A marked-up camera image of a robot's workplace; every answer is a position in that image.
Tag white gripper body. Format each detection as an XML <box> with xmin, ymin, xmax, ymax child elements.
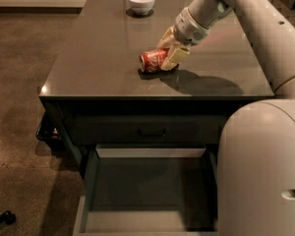
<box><xmin>174</xmin><ymin>7</ymin><xmax>210</xmax><ymax>46</ymax></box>

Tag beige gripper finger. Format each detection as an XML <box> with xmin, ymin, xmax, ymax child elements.
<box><xmin>157</xmin><ymin>27</ymin><xmax>175</xmax><ymax>49</ymax></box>
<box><xmin>160</xmin><ymin>46</ymin><xmax>190</xmax><ymax>71</ymax></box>

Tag red coke can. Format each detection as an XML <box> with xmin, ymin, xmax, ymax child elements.
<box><xmin>140</xmin><ymin>48</ymin><xmax>168</xmax><ymax>74</ymax></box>

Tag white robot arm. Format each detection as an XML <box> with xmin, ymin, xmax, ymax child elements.
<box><xmin>158</xmin><ymin>0</ymin><xmax>295</xmax><ymax>236</ymax></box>

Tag dark grey drawer cabinet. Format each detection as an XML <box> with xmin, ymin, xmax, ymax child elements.
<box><xmin>39</xmin><ymin>0</ymin><xmax>273</xmax><ymax>169</ymax></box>

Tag closed top drawer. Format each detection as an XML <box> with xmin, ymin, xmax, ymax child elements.
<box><xmin>64</xmin><ymin>115</ymin><xmax>226</xmax><ymax>146</ymax></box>

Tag open middle drawer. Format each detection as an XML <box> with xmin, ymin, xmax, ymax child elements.
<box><xmin>73</xmin><ymin>151</ymin><xmax>218</xmax><ymax>236</ymax></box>

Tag white ceramic bowl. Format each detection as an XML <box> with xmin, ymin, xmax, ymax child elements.
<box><xmin>127</xmin><ymin>0</ymin><xmax>155</xmax><ymax>16</ymax></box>

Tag black basket beside cabinet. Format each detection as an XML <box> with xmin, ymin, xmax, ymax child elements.
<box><xmin>36</xmin><ymin>113</ymin><xmax>63</xmax><ymax>149</ymax></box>

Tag black object on floor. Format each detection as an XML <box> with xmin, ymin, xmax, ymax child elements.
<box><xmin>0</xmin><ymin>210</ymin><xmax>16</xmax><ymax>225</ymax></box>

